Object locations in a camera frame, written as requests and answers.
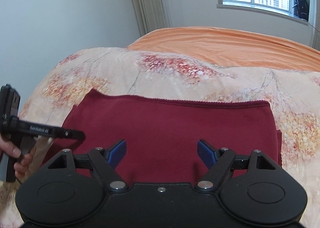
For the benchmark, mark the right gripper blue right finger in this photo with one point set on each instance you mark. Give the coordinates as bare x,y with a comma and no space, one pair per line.
218,162

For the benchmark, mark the beige right curtain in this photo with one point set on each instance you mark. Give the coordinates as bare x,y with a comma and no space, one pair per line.
314,23

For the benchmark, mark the floral beige quilt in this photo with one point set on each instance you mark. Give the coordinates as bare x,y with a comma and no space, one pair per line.
293,96

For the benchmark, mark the dark backpack on sill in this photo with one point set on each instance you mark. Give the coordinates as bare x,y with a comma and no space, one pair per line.
301,9

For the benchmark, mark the dark red long-sleeve sweater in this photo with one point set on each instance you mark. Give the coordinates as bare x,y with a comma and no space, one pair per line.
162,135

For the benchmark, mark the person's left hand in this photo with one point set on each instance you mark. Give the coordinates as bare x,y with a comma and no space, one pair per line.
13,152

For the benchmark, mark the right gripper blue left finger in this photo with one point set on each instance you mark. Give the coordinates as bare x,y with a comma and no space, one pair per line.
104,163

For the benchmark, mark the orange bed sheet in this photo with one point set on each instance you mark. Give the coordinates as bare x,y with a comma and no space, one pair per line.
230,47

